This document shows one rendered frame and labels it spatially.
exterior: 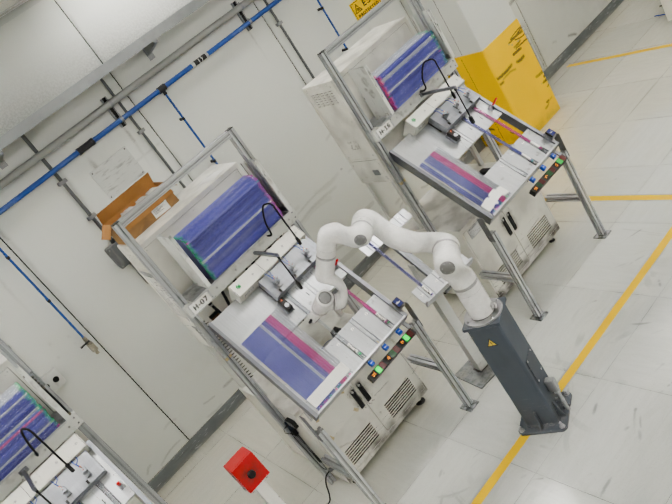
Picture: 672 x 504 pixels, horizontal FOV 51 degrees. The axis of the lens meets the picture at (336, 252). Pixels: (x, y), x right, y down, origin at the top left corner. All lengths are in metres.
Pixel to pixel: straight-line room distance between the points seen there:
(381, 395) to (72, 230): 2.25
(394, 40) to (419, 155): 0.74
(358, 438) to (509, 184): 1.64
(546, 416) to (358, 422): 0.99
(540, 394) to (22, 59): 3.56
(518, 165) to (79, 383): 3.09
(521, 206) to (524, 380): 1.46
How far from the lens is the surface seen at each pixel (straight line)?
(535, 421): 3.69
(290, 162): 5.44
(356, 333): 3.54
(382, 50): 4.36
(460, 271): 3.08
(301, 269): 3.61
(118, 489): 3.42
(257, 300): 3.61
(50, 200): 4.82
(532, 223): 4.67
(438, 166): 4.10
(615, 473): 3.41
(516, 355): 3.37
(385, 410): 4.03
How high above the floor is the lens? 2.55
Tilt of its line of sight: 23 degrees down
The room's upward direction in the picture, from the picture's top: 35 degrees counter-clockwise
